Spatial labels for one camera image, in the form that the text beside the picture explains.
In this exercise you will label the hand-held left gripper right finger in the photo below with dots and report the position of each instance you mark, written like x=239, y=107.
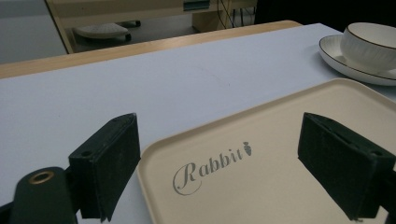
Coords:
x=342, y=165

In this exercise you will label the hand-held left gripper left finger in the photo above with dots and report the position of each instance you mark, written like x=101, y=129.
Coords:
x=106, y=165

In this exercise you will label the beige plastic tray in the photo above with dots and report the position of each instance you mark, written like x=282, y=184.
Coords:
x=267, y=174

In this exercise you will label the white saucer with dark rim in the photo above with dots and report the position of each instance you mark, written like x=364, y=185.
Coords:
x=334, y=56

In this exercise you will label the white ribbed cup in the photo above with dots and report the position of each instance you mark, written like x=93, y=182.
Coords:
x=370, y=46

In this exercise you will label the grey chair base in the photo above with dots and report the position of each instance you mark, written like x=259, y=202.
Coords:
x=101, y=31

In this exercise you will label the teal box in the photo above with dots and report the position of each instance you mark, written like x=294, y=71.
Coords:
x=196, y=4

